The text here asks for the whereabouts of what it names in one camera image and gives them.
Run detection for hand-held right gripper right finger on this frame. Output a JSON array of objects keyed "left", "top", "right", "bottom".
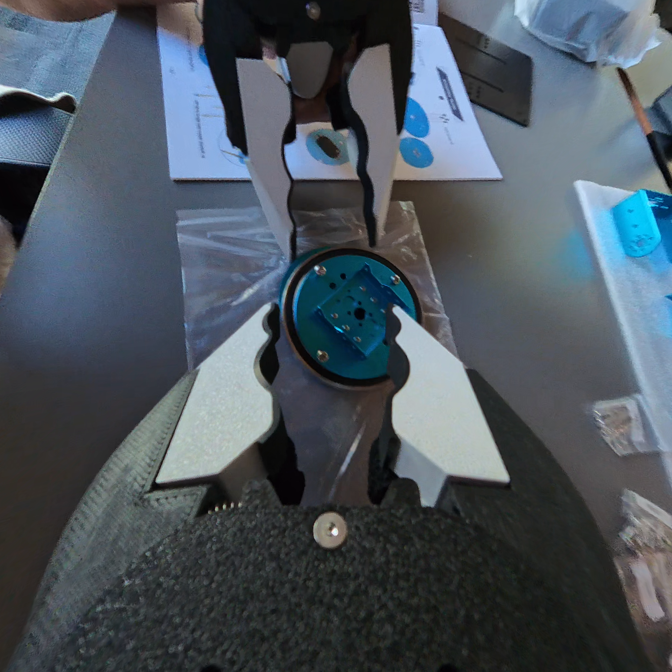
[{"left": 367, "top": 303, "right": 511, "bottom": 509}]

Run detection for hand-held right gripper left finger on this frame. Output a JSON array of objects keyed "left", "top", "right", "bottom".
[{"left": 155, "top": 302, "right": 308, "bottom": 507}]

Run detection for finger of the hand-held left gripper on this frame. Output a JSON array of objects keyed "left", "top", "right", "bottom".
[
  {"left": 235, "top": 57, "right": 297, "bottom": 260},
  {"left": 336, "top": 43, "right": 399, "bottom": 249}
]

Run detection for silver round bearing ring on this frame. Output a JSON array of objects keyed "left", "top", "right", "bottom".
[{"left": 281, "top": 246, "right": 422, "bottom": 390}]

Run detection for blue perforated round plate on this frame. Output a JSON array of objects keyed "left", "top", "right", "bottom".
[{"left": 278, "top": 248, "right": 321, "bottom": 329}]

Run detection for person's left forearm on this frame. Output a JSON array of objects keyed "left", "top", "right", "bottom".
[{"left": 21, "top": 0, "right": 203, "bottom": 23}]

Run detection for grey desk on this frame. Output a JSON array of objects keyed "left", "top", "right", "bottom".
[{"left": 0, "top": 0, "right": 672, "bottom": 672}]

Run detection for white instruction booklet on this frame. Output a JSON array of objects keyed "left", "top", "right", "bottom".
[{"left": 156, "top": 0, "right": 503, "bottom": 182}]

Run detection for black metal plate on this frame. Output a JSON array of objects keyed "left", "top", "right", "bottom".
[{"left": 438, "top": 13, "right": 533, "bottom": 127}]

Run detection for clear flat plastic bag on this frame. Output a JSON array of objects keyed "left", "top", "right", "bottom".
[{"left": 176, "top": 201, "right": 463, "bottom": 507}]

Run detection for clear bag of long screws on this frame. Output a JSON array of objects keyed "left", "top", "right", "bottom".
[{"left": 592, "top": 396, "right": 661, "bottom": 456}]

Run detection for white foam sheet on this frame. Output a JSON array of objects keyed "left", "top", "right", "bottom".
[{"left": 573, "top": 180, "right": 672, "bottom": 452}]

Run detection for translucent plastic parts bag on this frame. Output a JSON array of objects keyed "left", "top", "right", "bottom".
[{"left": 513, "top": 0, "right": 663, "bottom": 65}]

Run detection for pile of small hardware bags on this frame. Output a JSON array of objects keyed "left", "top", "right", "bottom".
[{"left": 614, "top": 488, "right": 672, "bottom": 625}]

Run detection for grey woven fabric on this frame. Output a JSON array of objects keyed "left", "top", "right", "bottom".
[{"left": 0, "top": 5, "right": 117, "bottom": 245}]

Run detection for blue long servo bracket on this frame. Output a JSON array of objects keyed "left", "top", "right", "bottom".
[{"left": 610, "top": 189, "right": 672, "bottom": 258}]

